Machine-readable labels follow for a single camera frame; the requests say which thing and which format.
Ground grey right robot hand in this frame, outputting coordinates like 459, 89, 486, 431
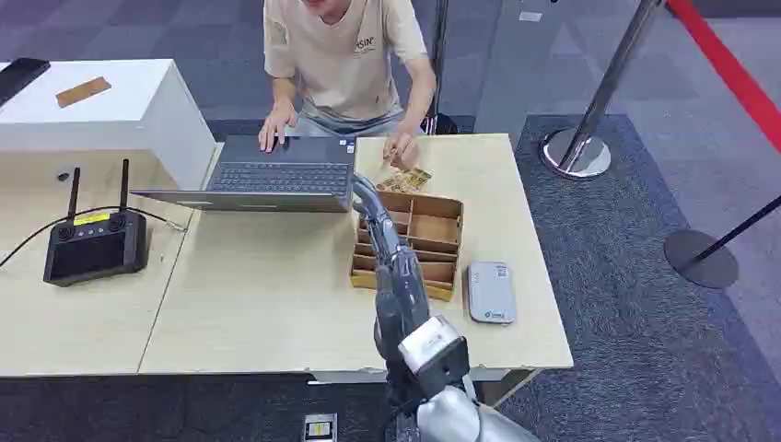
351, 173, 433, 395

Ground wooden compartment card box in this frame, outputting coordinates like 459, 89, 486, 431
350, 191, 464, 303

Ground printed cards stack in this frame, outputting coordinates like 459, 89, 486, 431
376, 168, 434, 194

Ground person's left hand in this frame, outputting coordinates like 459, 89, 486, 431
382, 129, 420, 172

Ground person's hand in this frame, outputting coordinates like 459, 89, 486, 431
382, 129, 420, 172
258, 108, 298, 154

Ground dark grey laptop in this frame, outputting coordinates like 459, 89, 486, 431
130, 134, 357, 214

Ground small labelled floor device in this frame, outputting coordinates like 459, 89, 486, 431
302, 413, 339, 442

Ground person's right hand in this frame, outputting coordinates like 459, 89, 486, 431
258, 108, 298, 154

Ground dark grey floor rug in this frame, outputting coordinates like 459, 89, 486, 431
0, 113, 781, 442

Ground person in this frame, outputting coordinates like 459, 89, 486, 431
257, 0, 438, 172

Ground black remote controller with antennas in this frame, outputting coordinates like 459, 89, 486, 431
42, 158, 149, 288

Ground white cabinet block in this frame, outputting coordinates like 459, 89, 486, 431
0, 58, 217, 191

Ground brown wooden slab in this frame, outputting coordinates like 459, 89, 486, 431
55, 76, 113, 110

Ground red barrier belt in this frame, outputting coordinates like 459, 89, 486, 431
666, 0, 781, 155

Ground black flat tablet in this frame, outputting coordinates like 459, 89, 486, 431
0, 57, 52, 109

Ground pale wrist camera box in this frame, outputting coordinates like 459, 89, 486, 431
397, 315, 472, 401

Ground chrome stanchion post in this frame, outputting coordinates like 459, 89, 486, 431
539, 0, 664, 181

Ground thin black cable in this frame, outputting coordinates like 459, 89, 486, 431
0, 205, 188, 270

